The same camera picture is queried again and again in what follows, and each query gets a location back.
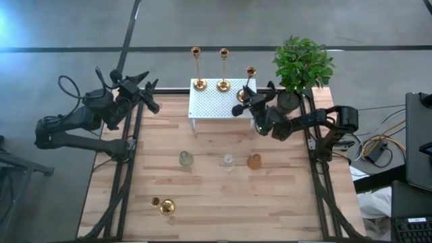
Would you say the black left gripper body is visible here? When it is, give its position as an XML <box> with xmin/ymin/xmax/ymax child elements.
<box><xmin>110</xmin><ymin>69</ymin><xmax>161</xmax><ymax>115</ymax></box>

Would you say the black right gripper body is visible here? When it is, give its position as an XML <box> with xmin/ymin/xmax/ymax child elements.
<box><xmin>232</xmin><ymin>92</ymin><xmax>281</xmax><ymax>136</ymax></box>

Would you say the tall gold candlestick holder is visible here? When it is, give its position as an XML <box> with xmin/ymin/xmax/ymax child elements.
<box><xmin>236</xmin><ymin>65</ymin><xmax>257</xmax><ymax>103</ymax></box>
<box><xmin>190</xmin><ymin>46</ymin><xmax>208</xmax><ymax>92</ymax></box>
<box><xmin>216</xmin><ymin>47</ymin><xmax>232</xmax><ymax>93</ymax></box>

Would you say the amber ribbed glass candle holder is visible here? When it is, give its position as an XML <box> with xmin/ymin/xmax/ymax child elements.
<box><xmin>246</xmin><ymin>153</ymin><xmax>263</xmax><ymax>171</ymax></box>

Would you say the clear ribbed glass candle holder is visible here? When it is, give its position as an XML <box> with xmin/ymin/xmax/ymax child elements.
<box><xmin>221</xmin><ymin>153</ymin><xmax>236</xmax><ymax>172</ymax></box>

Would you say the green ribbed glass candle holder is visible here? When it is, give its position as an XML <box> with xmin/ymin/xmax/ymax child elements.
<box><xmin>178</xmin><ymin>151</ymin><xmax>195</xmax><ymax>168</ymax></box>

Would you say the white perforated metal shelf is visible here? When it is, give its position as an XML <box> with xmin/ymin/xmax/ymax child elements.
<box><xmin>188</xmin><ymin>78</ymin><xmax>260</xmax><ymax>130</ymax></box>

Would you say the green plant in black pot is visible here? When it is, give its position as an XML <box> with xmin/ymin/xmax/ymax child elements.
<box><xmin>271</xmin><ymin>36</ymin><xmax>335</xmax><ymax>115</ymax></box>

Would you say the white paper sheet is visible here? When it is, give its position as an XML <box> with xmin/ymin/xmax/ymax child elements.
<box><xmin>350</xmin><ymin>167</ymin><xmax>371</xmax><ymax>182</ymax></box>

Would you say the short gold candlestick holder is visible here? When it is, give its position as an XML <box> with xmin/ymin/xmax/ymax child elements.
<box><xmin>151</xmin><ymin>196</ymin><xmax>176</xmax><ymax>216</ymax></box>

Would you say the black power adapter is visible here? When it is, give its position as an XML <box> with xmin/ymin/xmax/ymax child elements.
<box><xmin>367</xmin><ymin>140</ymin><xmax>389</xmax><ymax>163</ymax></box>

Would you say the black metal stand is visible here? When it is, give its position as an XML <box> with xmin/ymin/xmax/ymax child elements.
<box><xmin>0</xmin><ymin>134</ymin><xmax>55</xmax><ymax>243</ymax></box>

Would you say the white crumpled cloth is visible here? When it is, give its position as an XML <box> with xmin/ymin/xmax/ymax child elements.
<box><xmin>356</xmin><ymin>186</ymin><xmax>393</xmax><ymax>220</ymax></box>

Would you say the dark grey laptop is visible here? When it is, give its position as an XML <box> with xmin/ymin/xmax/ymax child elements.
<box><xmin>404</xmin><ymin>91</ymin><xmax>432</xmax><ymax>192</ymax></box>

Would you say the black round object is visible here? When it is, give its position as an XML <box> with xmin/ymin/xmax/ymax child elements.
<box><xmin>418</xmin><ymin>91</ymin><xmax>432</xmax><ymax>109</ymax></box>

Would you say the black device with blue screen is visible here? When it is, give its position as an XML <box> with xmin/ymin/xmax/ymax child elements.
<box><xmin>418</xmin><ymin>141</ymin><xmax>432</xmax><ymax>157</ymax></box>

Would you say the dark grey box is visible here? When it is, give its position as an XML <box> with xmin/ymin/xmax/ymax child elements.
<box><xmin>391</xmin><ymin>180</ymin><xmax>432</xmax><ymax>219</ymax></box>

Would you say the black keyboard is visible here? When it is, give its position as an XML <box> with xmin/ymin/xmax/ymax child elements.
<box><xmin>391</xmin><ymin>215</ymin><xmax>432</xmax><ymax>243</ymax></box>

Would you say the black metal table frame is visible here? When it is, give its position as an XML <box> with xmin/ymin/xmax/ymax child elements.
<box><xmin>78</xmin><ymin>80</ymin><xmax>372</xmax><ymax>243</ymax></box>

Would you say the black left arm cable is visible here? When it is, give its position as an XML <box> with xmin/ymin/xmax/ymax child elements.
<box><xmin>57</xmin><ymin>66</ymin><xmax>109</xmax><ymax>101</ymax></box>

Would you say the grey floor cable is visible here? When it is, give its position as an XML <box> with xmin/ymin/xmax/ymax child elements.
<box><xmin>357</xmin><ymin>105</ymin><xmax>406</xmax><ymax>112</ymax></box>

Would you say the yellow cable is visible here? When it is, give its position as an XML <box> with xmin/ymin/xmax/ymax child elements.
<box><xmin>360</xmin><ymin>134</ymin><xmax>406</xmax><ymax>158</ymax></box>

